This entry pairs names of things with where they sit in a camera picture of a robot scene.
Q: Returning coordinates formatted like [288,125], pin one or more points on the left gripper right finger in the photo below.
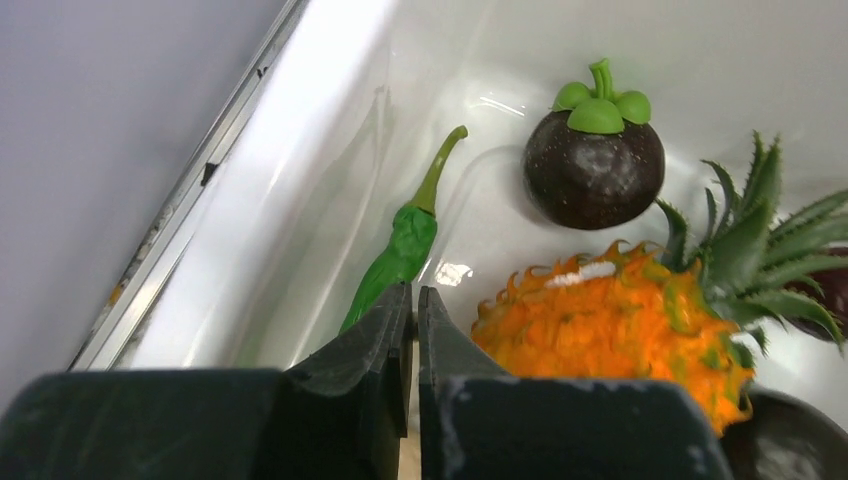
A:
[448,359]

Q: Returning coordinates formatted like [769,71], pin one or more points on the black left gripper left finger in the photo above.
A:
[342,412]

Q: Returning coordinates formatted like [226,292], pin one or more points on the dark toy mangosteen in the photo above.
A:
[594,161]
[786,438]

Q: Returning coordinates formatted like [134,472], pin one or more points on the orange toy pineapple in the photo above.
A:
[672,312]

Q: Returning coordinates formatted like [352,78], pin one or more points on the dark red toy fruit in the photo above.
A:
[832,295]

